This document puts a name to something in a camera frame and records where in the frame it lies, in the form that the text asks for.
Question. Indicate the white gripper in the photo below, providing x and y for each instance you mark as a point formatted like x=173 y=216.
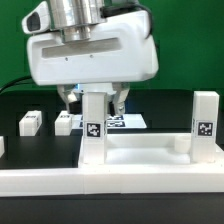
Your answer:
x=85 y=41

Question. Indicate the white desk top tray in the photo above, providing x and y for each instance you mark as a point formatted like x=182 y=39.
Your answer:
x=148 y=149

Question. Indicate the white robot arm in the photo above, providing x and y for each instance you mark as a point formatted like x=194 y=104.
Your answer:
x=82 y=46

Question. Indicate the fiducial marker sheet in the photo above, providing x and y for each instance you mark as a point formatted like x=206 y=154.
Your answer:
x=126 y=121

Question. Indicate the white left fence wall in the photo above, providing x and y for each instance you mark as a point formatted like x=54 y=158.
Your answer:
x=2 y=148

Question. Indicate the white fence wall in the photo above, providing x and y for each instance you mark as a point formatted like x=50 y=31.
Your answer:
x=2 y=148
x=74 y=181

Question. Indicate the white front fence wall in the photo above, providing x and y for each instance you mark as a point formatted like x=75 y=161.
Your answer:
x=74 y=181

